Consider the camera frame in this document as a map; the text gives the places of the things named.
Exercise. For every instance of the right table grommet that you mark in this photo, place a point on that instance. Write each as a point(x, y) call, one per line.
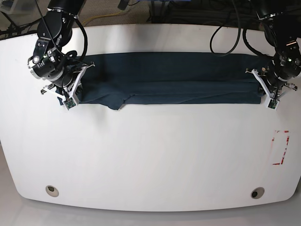
point(257, 193)

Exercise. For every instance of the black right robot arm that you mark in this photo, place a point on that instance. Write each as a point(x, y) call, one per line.
point(54, 32)

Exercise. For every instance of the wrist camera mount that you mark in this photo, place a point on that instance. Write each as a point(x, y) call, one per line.
point(273, 96)
point(67, 93)

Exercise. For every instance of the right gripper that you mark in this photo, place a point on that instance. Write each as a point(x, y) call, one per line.
point(52, 66)

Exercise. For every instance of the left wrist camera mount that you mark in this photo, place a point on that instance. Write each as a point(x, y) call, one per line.
point(273, 96)

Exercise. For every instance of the left table grommet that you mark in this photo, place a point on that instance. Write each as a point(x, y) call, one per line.
point(52, 191)

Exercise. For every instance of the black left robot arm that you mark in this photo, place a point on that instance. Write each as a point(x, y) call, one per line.
point(280, 32)

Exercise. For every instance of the dark blue T-shirt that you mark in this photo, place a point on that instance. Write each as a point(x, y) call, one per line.
point(153, 78)

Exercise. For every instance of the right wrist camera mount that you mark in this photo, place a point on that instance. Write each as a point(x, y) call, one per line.
point(67, 93)

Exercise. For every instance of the red tape marking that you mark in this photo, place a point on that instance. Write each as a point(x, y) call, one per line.
point(279, 145)

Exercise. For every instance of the table grommet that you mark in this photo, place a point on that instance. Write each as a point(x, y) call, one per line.
point(52, 191)
point(257, 193)

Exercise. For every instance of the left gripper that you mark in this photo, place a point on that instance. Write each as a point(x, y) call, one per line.
point(277, 74)

